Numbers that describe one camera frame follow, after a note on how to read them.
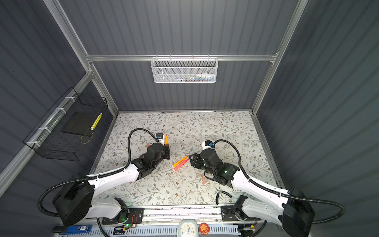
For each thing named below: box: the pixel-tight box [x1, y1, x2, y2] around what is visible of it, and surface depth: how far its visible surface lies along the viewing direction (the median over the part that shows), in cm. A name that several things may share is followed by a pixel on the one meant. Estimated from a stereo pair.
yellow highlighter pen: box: [90, 112, 103, 131], surface depth 79 cm
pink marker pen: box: [173, 158, 190, 171], surface depth 93 cm
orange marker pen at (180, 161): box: [172, 155, 190, 168], surface depth 95 cm
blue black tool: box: [52, 224, 93, 236], surface depth 69 cm
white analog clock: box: [177, 218, 199, 237], surface depth 69 cm
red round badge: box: [198, 222, 210, 236], surface depth 71 cm
